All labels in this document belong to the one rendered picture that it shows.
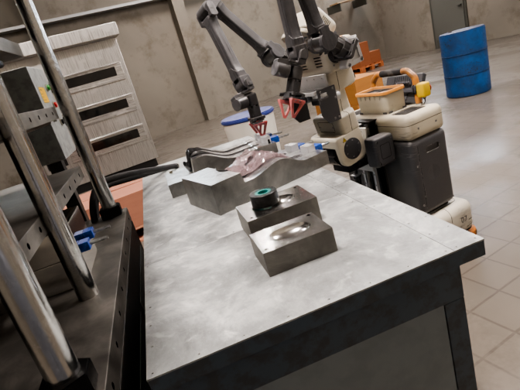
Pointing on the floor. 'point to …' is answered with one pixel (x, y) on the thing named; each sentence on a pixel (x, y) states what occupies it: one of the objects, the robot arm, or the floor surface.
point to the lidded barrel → (234, 124)
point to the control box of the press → (19, 78)
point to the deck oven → (99, 99)
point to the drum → (465, 62)
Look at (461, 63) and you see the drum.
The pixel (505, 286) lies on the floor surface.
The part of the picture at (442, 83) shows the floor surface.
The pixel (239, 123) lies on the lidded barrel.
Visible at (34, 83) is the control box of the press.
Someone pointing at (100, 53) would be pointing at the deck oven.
